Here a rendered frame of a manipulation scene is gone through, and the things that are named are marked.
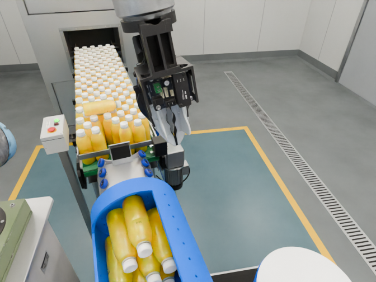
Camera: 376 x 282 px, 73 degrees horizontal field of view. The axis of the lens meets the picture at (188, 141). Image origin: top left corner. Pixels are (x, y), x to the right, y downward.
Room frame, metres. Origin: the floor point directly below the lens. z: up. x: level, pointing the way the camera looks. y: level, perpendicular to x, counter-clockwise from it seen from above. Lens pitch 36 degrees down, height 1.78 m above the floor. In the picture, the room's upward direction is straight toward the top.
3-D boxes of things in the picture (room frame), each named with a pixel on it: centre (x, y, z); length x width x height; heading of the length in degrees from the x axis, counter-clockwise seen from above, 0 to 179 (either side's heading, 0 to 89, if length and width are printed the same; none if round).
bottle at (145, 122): (1.19, 0.25, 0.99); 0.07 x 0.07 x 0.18
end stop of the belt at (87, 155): (1.04, 0.36, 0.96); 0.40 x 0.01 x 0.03; 110
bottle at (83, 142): (1.02, 0.53, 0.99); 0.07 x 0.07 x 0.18
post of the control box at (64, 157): (1.06, 0.67, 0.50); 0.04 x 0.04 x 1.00; 20
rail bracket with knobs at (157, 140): (1.08, 0.16, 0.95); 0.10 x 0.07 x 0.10; 110
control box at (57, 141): (1.06, 0.67, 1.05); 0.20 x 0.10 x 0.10; 20
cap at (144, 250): (0.37, 0.12, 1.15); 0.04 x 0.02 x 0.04; 111
